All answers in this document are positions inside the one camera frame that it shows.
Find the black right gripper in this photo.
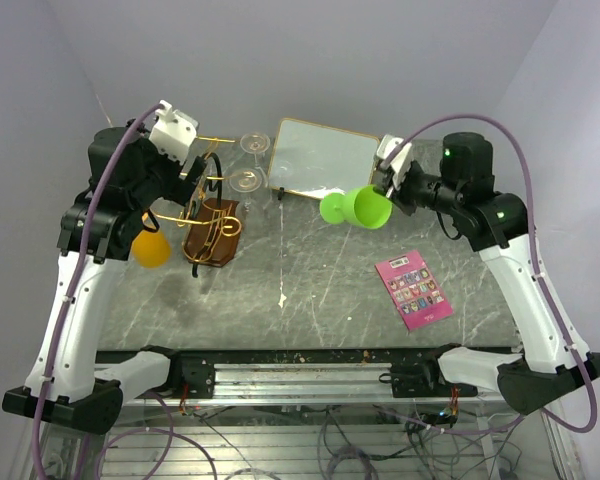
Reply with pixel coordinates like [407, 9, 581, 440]
[373, 161, 463, 216]

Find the small clear wine glass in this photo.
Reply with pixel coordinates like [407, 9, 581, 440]
[240, 132, 271, 168]

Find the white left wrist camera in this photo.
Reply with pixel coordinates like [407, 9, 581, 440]
[149, 100, 199, 162]

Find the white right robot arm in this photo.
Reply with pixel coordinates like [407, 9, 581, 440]
[374, 132, 600, 415]

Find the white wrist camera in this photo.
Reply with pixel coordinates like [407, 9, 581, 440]
[149, 100, 199, 162]
[372, 135, 413, 198]

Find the gold framed whiteboard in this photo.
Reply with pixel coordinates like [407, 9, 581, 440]
[268, 118, 380, 200]

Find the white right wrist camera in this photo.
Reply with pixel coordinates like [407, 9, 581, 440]
[372, 135, 413, 198]

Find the green plastic goblet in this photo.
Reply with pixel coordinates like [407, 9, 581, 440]
[319, 185, 392, 230]

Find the gold wire wine glass rack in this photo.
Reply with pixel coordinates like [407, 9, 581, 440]
[154, 137, 243, 278]

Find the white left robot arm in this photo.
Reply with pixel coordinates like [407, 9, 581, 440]
[2, 126, 204, 434]

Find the pink booklet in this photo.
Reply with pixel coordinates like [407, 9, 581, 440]
[375, 250, 453, 331]

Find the orange plastic goblet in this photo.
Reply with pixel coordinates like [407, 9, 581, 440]
[131, 212, 171, 268]

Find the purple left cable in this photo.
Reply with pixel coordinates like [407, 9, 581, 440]
[31, 103, 216, 480]

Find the aluminium rail frame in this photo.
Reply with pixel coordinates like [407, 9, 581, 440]
[9, 347, 586, 480]

